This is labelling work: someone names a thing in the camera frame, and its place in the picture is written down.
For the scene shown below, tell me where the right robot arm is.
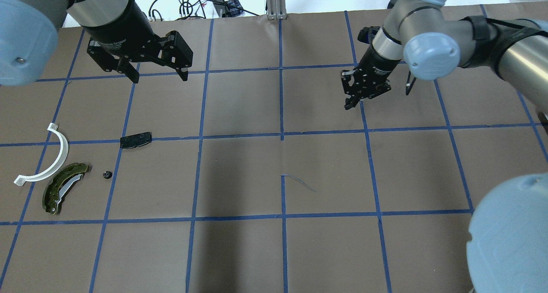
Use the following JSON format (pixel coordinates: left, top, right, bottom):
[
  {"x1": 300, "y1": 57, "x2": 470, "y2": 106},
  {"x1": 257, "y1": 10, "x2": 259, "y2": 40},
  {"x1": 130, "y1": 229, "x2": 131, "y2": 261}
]
[{"x1": 341, "y1": 0, "x2": 547, "y2": 293}]

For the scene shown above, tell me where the olive green brake shoe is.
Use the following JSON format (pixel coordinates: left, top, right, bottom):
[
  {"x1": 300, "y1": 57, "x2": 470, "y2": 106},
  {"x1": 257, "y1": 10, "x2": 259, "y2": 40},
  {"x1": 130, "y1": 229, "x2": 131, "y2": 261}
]
[{"x1": 42, "y1": 163, "x2": 89, "y2": 215}]

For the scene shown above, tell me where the black brake pad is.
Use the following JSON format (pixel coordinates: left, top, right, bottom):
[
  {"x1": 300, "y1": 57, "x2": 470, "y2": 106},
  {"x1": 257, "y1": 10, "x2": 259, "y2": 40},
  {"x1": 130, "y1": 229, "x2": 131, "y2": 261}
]
[{"x1": 119, "y1": 132, "x2": 152, "y2": 149}]

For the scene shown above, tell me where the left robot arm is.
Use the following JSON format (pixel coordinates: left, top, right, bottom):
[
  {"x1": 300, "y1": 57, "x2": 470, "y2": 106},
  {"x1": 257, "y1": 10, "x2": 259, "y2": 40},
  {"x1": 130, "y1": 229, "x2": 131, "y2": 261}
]
[{"x1": 0, "y1": 0, "x2": 194, "y2": 86}]

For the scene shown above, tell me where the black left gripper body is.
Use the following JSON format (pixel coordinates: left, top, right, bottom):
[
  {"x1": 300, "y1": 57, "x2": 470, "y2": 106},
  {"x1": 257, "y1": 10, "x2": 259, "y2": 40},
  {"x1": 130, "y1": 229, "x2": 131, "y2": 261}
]
[{"x1": 87, "y1": 11, "x2": 194, "y2": 73}]

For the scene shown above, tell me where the aluminium frame post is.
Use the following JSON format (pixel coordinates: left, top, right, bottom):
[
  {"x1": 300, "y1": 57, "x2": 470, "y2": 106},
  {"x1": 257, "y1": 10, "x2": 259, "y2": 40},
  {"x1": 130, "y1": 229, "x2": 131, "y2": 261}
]
[{"x1": 266, "y1": 0, "x2": 287, "y2": 20}]

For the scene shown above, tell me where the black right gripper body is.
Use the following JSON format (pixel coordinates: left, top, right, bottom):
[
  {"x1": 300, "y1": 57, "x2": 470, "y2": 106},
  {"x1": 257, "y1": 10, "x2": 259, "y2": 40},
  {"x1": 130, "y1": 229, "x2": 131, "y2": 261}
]
[{"x1": 341, "y1": 53, "x2": 392, "y2": 102}]

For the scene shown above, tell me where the white curved plastic part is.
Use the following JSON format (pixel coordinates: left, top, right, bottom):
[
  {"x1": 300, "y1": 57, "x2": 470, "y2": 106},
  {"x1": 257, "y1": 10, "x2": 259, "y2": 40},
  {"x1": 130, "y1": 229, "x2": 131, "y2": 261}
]
[{"x1": 14, "y1": 123, "x2": 69, "y2": 186}]

